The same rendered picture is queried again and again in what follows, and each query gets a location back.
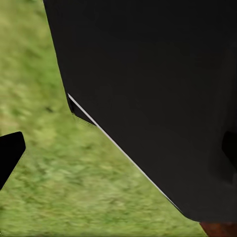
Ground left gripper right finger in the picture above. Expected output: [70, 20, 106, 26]
[221, 131, 237, 171]

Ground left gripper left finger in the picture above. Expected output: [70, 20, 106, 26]
[0, 131, 26, 191]

